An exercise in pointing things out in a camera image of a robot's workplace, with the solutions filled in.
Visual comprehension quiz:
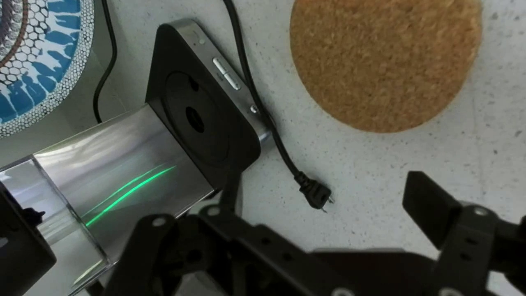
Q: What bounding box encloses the black silver coffee maker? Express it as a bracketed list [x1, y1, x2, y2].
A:
[0, 20, 268, 296]

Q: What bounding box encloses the blue white decorative plate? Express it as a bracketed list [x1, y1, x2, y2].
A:
[0, 0, 95, 139]

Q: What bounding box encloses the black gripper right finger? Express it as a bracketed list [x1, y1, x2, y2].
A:
[403, 172, 498, 254]

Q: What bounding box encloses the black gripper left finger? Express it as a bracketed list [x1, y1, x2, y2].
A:
[187, 175, 253, 234]

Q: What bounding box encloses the black coffee maker power cord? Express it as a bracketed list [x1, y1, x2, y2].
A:
[90, 0, 335, 213]

